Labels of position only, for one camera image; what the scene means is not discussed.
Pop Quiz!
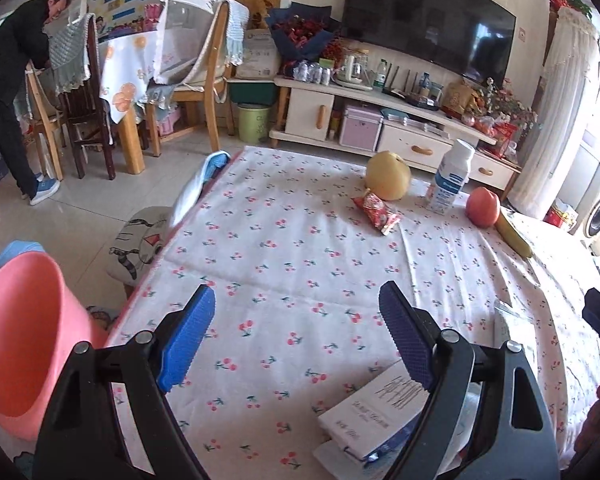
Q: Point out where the red snack wrapper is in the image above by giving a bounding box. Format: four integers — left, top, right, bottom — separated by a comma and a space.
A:
352, 190, 401, 235

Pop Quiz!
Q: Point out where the pink plastic trash bucket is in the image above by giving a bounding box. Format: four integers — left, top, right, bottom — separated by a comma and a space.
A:
0, 252, 107, 441

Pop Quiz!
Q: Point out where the cat print cushion stool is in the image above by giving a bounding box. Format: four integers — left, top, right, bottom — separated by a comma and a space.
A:
106, 206, 172, 289

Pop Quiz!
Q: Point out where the cherry print tablecloth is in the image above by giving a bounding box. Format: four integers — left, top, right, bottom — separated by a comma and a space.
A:
109, 148, 600, 479

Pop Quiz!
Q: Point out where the yellow banana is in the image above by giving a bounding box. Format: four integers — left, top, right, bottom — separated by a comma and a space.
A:
495, 211, 533, 259

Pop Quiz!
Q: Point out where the red apple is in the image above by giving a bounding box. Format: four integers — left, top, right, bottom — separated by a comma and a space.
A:
465, 186, 501, 229

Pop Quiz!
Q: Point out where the yellow pear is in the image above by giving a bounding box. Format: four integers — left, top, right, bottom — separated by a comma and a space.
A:
365, 151, 412, 202

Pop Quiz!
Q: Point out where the white milk bottle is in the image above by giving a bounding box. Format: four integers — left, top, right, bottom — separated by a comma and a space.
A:
425, 139, 475, 214

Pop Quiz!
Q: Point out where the blue round stool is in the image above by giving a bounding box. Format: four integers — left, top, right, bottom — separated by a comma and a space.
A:
0, 240, 44, 270

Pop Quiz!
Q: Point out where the pink storage box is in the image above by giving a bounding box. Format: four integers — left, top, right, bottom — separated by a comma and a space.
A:
339, 104, 384, 152

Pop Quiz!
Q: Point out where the green waste bin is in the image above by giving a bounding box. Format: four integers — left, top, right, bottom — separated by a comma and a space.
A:
238, 103, 271, 144

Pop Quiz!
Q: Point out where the cream tv cabinet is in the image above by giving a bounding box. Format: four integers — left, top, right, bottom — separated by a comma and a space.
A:
270, 76, 520, 195

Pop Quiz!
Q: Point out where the light wooden chair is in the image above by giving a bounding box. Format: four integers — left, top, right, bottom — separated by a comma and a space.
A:
144, 1, 230, 157

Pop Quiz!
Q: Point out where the dark wooden chair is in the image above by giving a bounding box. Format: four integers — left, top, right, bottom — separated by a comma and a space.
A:
50, 13, 116, 180

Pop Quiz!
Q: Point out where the glass electric kettle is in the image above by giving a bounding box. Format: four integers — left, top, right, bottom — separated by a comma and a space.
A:
332, 50, 373, 91

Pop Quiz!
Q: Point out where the dining table with orange cloth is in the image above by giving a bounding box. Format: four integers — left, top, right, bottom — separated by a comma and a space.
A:
98, 32, 158, 174

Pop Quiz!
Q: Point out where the red flower bouquet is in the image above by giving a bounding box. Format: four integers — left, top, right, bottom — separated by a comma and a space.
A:
264, 2, 340, 62

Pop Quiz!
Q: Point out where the black flat television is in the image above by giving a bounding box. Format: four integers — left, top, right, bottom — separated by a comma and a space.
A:
341, 0, 516, 84

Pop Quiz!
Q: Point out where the white lace curtain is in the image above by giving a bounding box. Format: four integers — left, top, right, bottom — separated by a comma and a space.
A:
508, 6, 600, 219

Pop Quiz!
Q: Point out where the person in black clothes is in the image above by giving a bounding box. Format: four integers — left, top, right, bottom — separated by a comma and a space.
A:
0, 0, 71, 206

